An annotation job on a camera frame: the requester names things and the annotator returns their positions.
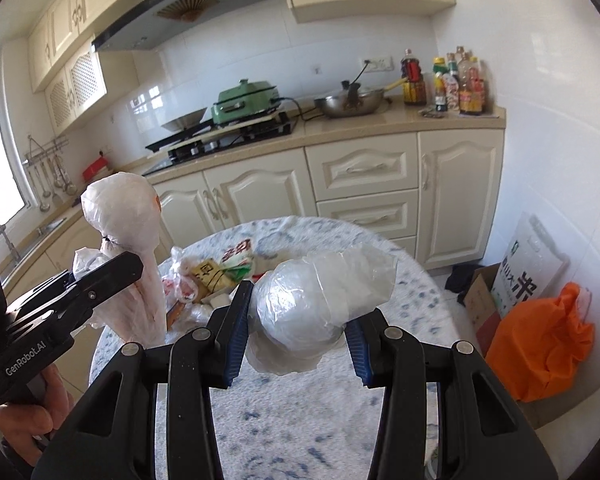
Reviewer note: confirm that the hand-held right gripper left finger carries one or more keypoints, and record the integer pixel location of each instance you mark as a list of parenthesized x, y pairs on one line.
[(232, 340)]

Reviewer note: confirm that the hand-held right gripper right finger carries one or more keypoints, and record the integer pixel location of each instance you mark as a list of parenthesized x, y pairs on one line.
[(357, 355)]

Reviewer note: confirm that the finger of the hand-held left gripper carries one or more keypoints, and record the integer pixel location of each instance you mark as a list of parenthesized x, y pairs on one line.
[(115, 272)]

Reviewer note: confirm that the white plastic cup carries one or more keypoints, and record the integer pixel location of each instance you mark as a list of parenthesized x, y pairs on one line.
[(220, 300)]

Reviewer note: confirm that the tall knotted white plastic bag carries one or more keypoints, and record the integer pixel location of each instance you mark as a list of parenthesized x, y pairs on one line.
[(125, 210)]

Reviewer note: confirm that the round white plastic bag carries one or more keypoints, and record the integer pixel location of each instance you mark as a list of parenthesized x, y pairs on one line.
[(295, 310)]

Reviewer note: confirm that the person's left hand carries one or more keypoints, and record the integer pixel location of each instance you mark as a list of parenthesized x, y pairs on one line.
[(30, 410)]

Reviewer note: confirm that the red print plastic bag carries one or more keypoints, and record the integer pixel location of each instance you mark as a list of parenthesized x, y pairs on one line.
[(180, 285)]

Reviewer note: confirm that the yellow snack packet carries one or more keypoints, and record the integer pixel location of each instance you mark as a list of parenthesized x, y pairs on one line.
[(207, 275)]

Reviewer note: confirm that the green white snack packet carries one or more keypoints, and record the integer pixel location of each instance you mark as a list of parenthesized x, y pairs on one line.
[(237, 266)]

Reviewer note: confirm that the chrome sink faucet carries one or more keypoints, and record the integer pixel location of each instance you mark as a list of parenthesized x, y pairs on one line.
[(5, 245)]

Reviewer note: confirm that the red container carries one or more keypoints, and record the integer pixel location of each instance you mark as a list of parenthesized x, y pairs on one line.
[(95, 167)]

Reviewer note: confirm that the hanging utensil rack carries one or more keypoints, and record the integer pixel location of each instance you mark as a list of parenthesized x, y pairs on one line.
[(55, 175)]

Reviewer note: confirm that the low cream cabinet drawer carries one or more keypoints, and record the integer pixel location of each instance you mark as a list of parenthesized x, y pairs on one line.
[(405, 247)]

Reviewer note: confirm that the dark cloth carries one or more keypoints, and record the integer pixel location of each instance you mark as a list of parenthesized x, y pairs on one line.
[(462, 280)]

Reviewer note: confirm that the brown cardboard box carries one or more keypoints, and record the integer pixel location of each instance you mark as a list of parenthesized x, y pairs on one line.
[(480, 305)]

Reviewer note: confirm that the middle cream cabinet drawer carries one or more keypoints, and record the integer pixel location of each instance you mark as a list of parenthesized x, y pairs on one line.
[(365, 215)]

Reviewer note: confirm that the cream kitchen base cabinet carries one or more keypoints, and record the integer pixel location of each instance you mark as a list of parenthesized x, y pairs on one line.
[(260, 195)]

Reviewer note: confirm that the shallow steel wok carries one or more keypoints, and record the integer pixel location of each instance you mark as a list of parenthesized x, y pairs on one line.
[(185, 120)]

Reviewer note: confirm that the black gas stove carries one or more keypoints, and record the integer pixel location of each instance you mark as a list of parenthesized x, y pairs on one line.
[(230, 140)]

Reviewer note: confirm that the orange plastic bag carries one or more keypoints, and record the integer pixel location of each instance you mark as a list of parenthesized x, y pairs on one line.
[(540, 345)]

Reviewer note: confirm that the large cream cabinet drawer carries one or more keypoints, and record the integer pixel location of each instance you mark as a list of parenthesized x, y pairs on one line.
[(360, 170)]

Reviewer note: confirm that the white rice bag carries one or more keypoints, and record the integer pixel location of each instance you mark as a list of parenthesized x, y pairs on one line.
[(530, 260)]

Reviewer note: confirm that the green electric cooking pot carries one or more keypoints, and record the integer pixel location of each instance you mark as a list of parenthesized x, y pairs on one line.
[(245, 100)]

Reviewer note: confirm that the grey range hood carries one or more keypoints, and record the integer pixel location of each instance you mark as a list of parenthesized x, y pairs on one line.
[(145, 25)]

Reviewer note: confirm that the group of condiment bottles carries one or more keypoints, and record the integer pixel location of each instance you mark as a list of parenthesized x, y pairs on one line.
[(467, 90)]

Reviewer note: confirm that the small lattice door wall cabinet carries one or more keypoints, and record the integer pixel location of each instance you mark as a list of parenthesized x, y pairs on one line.
[(80, 85)]

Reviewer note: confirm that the cream wall cabinet row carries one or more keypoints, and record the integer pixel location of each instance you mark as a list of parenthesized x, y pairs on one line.
[(65, 20)]

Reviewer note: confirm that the white wall socket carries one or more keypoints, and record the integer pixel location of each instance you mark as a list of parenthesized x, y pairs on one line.
[(380, 65)]

